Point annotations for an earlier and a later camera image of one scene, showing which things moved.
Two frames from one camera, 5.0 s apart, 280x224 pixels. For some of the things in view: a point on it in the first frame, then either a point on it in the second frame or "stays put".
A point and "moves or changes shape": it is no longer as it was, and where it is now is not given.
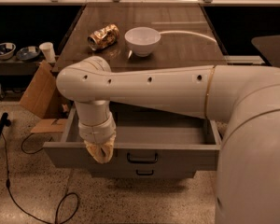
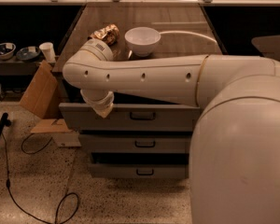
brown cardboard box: x=47 y=97 stays put
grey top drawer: x=145 y=141 moves or changes shape
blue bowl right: x=28 y=53 stays put
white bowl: x=142 y=40 stays put
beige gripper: x=97 y=133 -> x=100 y=102
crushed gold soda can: x=104 y=37 stays put
